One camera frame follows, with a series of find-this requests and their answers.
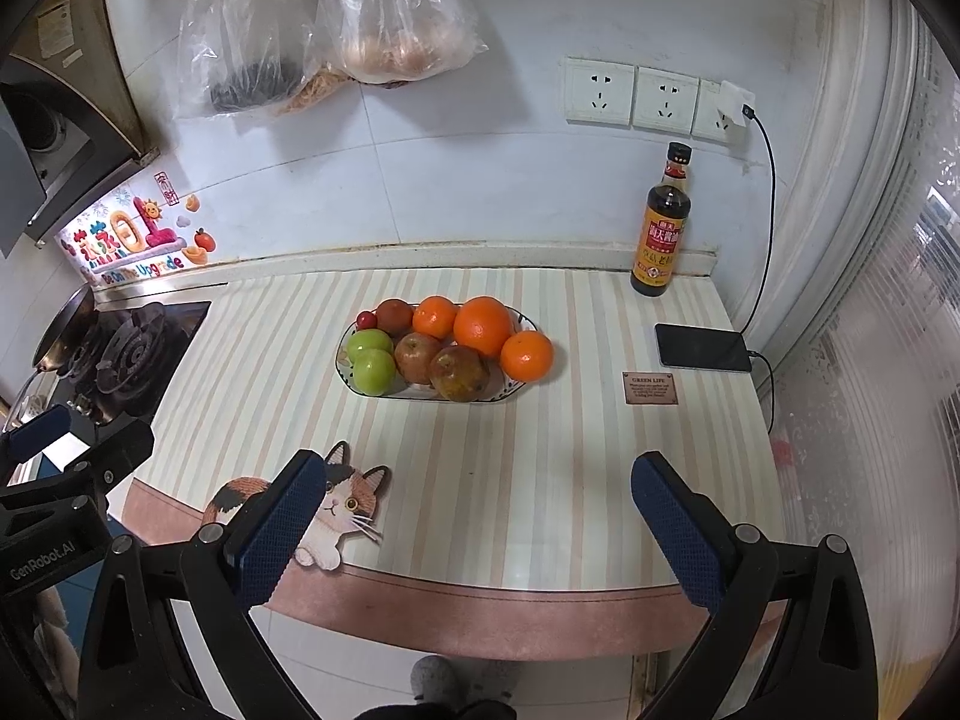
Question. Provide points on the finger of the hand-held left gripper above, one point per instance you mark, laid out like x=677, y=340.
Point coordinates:
x=37, y=431
x=120, y=454

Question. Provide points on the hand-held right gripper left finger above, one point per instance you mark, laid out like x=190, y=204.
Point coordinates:
x=277, y=532

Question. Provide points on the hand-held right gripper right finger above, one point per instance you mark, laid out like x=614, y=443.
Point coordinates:
x=675, y=532

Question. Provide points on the green apple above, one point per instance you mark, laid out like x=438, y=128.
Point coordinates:
x=375, y=373
x=369, y=345

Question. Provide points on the floral oval plate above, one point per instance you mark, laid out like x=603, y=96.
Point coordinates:
x=495, y=390

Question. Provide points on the small red cherry tomato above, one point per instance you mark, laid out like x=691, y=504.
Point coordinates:
x=365, y=319

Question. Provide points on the brown apple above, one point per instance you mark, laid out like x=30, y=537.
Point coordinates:
x=457, y=373

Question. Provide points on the dark red apple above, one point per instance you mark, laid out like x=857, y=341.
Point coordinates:
x=395, y=315

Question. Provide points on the large orange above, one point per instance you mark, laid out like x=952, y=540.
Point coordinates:
x=484, y=326

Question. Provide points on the person's left forearm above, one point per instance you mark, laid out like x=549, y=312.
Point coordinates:
x=52, y=630

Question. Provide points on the black gas stove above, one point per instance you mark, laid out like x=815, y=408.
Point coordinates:
x=127, y=360

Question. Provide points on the frying pan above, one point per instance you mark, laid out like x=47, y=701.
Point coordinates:
x=64, y=326

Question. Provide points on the brown mat label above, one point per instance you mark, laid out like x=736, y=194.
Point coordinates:
x=651, y=388

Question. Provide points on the striped table mat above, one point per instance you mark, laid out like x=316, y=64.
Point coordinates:
x=525, y=465

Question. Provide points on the black smartphone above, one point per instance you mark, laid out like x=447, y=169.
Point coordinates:
x=701, y=347

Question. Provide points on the grey slipper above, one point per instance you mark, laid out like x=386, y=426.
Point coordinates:
x=435, y=679
x=491, y=679

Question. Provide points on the person's dark trousers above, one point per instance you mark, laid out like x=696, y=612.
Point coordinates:
x=435, y=712

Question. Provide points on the soy sauce bottle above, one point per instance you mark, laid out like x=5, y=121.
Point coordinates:
x=660, y=232

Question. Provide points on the range hood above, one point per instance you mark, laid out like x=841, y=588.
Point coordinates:
x=60, y=127

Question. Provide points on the frosted glass window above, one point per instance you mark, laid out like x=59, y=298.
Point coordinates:
x=885, y=277

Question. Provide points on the plastic bag with dried strips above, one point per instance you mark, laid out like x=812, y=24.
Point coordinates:
x=315, y=94

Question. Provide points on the plastic bag with dark contents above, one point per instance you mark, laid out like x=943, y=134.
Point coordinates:
x=240, y=45

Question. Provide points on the white charger plug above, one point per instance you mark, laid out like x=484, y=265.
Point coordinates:
x=733, y=101

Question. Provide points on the plastic bag with onions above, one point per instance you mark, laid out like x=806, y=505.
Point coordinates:
x=397, y=15

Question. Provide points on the colourful wall sticker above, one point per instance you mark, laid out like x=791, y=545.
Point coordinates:
x=127, y=236

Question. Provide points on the white wall socket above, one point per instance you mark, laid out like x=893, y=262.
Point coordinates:
x=598, y=90
x=706, y=120
x=664, y=97

